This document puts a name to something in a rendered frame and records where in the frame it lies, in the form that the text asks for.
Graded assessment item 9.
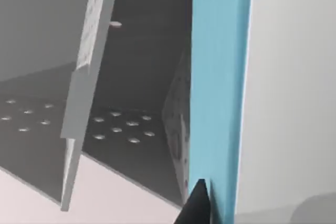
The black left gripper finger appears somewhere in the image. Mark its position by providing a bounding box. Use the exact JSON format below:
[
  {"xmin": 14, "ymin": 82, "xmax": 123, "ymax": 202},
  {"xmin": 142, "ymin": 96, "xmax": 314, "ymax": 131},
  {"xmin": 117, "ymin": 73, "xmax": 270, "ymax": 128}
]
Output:
[{"xmin": 174, "ymin": 178, "xmax": 212, "ymax": 224}]

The light blue book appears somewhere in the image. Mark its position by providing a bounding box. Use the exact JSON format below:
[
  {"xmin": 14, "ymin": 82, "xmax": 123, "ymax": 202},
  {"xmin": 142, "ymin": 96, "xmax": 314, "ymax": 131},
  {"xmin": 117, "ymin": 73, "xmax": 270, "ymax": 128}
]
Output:
[{"xmin": 187, "ymin": 0, "xmax": 254, "ymax": 224}]

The grey pierced rack with bays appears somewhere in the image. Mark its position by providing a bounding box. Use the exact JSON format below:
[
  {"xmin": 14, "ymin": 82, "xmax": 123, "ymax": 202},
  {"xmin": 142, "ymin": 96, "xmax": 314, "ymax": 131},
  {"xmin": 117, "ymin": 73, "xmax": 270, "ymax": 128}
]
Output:
[{"xmin": 0, "ymin": 0, "xmax": 195, "ymax": 212}]

